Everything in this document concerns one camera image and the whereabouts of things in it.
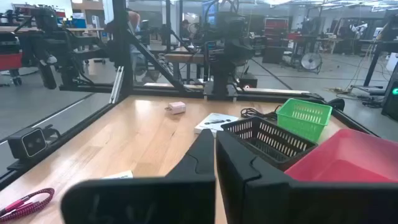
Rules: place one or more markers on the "green plastic basket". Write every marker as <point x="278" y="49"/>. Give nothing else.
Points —
<point x="303" y="123"/>

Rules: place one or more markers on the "round floor fan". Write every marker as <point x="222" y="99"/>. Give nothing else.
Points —
<point x="311" y="61"/>

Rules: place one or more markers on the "person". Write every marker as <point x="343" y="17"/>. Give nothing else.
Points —
<point x="134" y="21"/>
<point x="185" y="26"/>

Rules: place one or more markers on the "pale pink wall charger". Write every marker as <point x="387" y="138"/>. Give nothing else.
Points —
<point x="178" y="107"/>

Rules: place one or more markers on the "black computer tower green light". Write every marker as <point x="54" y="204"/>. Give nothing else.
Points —
<point x="392" y="102"/>

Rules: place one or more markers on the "red rolling cart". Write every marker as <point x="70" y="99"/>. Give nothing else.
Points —
<point x="9" y="60"/>

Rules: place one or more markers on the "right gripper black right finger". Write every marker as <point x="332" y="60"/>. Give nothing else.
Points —
<point x="264" y="202"/>

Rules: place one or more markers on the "small black box red light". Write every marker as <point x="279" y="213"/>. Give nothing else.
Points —
<point x="248" y="80"/>

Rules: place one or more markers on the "red tool chest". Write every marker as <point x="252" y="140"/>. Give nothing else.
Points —
<point x="276" y="26"/>

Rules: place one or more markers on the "wooden workbench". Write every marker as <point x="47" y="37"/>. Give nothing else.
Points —
<point x="183" y="57"/>

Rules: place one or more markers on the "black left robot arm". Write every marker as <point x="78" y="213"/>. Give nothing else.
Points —
<point x="227" y="53"/>

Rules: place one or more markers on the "pinkish red plastic bin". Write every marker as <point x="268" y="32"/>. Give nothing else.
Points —
<point x="348" y="161"/>

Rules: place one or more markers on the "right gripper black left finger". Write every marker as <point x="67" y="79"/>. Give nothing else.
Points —
<point x="186" y="199"/>

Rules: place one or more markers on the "background black robot rig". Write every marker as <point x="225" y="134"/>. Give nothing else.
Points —
<point x="62" y="43"/>

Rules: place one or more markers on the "black table-level camera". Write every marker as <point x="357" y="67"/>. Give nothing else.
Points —
<point x="29" y="143"/>

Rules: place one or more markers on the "black aluminium table frame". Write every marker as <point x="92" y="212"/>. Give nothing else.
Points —
<point x="121" y="37"/>

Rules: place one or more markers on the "white printed box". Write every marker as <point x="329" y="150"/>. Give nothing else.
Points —
<point x="205" y="126"/>
<point x="121" y="175"/>

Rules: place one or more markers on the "black plastic basket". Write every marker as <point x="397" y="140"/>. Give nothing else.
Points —
<point x="280" y="141"/>

